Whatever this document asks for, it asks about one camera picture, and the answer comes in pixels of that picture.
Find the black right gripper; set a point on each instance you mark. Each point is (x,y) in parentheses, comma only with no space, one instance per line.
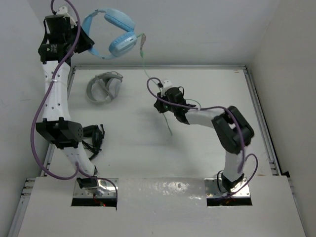
(158,105)

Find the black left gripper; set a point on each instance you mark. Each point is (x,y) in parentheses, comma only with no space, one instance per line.
(86,43)

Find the light blue headphones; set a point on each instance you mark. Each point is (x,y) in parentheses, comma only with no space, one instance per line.
(122,44)

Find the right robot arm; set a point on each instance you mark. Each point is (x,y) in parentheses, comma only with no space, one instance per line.
(232,129)

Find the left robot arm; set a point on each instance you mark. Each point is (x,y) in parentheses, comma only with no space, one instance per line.
(62,40)

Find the black headphones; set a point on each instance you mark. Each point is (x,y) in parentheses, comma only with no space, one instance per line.
(96,133)

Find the white front cover board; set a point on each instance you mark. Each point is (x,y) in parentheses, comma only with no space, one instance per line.
(171,207)

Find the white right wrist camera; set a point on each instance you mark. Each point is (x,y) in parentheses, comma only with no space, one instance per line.
(165,85)

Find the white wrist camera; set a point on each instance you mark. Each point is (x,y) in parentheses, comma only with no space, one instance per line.
(165,85)
(67,12)

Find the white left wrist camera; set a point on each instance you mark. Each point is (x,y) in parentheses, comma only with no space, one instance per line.
(67,12)

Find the aluminium table edge rail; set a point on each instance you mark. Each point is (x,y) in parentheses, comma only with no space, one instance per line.
(264,131)

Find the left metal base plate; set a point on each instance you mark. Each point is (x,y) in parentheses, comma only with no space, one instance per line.
(87,188)

